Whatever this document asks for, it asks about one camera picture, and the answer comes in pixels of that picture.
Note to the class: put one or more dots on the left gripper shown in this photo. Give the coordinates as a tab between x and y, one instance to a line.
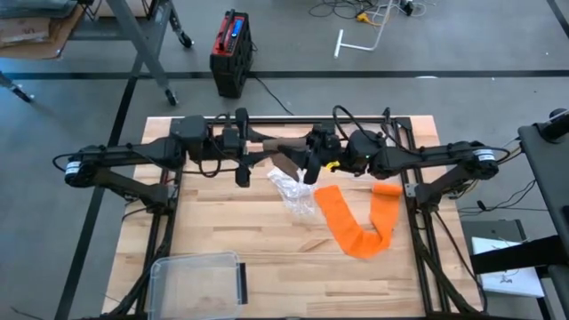
243	120

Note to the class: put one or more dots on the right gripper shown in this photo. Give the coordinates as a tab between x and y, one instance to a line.
326	153

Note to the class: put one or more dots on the clear plastic bag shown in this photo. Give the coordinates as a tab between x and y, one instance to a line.
295	197

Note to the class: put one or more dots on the orange elastic bandage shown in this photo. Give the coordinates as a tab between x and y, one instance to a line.
355	242

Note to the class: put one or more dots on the clear plastic container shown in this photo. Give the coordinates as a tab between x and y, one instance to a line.
195	289

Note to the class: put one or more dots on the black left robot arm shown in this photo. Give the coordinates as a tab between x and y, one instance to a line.
133	153

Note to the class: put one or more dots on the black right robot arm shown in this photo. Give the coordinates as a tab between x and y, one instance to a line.
444	153

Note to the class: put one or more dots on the red and black case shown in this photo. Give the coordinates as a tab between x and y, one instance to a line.
231	66

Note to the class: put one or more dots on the white T-shaped pipe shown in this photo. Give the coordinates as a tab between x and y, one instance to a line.
338	44

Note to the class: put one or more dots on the grey metal cart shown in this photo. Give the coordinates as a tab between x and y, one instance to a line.
141	49

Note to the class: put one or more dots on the yellow plug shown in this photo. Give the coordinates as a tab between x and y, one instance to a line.
362	18

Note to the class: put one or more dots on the white paper sheet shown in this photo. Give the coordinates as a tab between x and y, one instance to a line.
507	284

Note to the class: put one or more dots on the black equipment stand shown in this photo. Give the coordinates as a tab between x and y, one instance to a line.
551	178

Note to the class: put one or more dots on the grey cart leg with caster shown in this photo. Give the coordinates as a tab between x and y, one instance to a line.
13	86

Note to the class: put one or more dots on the brown cardboard box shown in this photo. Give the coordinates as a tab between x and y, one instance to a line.
26	40

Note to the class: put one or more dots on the grey foam sheet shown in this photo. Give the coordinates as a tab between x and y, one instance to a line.
35	6

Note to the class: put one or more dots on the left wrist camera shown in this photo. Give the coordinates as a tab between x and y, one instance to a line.
231	138

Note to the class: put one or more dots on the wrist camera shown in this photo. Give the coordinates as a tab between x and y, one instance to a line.
324	131
231	138

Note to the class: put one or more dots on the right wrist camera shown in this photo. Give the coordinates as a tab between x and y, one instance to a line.
324	131

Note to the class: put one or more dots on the black aluminium table frame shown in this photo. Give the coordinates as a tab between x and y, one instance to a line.
429	266

